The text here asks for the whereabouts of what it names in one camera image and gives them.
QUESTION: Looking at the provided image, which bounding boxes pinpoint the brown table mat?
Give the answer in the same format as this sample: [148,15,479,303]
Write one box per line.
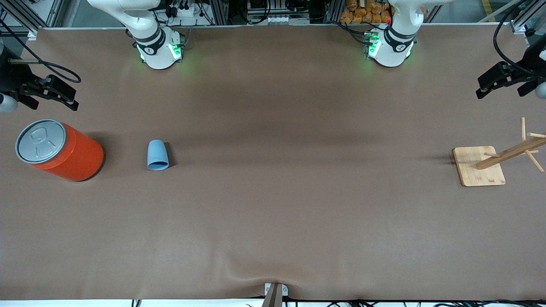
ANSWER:
[0,24,546,301]

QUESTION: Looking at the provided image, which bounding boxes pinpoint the white power strip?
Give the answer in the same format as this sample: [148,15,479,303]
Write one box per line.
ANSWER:
[164,3,202,17]

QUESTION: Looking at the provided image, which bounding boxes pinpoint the wooden cup rack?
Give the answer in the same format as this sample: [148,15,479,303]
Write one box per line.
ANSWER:
[453,117,546,187]

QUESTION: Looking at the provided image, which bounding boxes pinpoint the orange can with grey lid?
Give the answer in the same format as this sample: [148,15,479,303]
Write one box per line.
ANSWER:
[15,119,105,182]

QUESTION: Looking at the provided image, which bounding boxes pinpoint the orange snack bags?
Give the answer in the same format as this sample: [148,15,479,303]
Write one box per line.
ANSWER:
[340,0,393,24]

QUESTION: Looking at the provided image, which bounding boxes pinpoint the light blue plastic cup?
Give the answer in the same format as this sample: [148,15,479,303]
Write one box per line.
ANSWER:
[148,140,170,171]

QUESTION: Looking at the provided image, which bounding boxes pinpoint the aluminium frame post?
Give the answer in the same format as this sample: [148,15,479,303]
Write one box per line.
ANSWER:
[0,0,64,40]
[510,0,546,35]

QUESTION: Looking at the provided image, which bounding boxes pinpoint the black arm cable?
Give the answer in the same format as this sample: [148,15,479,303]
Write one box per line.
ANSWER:
[494,0,546,77]
[0,19,81,84]

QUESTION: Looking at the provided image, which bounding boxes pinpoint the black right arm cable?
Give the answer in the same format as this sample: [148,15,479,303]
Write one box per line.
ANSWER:
[0,19,81,84]

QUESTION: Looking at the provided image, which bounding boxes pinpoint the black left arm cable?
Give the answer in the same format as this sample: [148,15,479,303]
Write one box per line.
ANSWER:
[494,0,546,77]

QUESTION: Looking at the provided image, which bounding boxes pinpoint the metal table clamp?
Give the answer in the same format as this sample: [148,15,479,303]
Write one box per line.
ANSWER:
[262,283,289,307]

